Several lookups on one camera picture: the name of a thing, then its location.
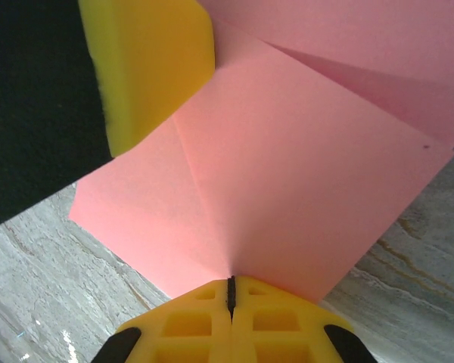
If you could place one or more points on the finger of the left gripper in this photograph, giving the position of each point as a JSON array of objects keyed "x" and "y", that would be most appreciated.
[{"x": 147, "y": 56}]

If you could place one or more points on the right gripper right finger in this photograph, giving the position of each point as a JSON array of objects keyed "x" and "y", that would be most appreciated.
[{"x": 246, "y": 340}]

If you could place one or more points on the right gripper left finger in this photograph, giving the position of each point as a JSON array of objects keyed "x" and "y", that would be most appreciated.
[{"x": 219, "y": 340}]

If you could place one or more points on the pink square paper sheet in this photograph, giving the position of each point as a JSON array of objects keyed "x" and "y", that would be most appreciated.
[{"x": 287, "y": 189}]

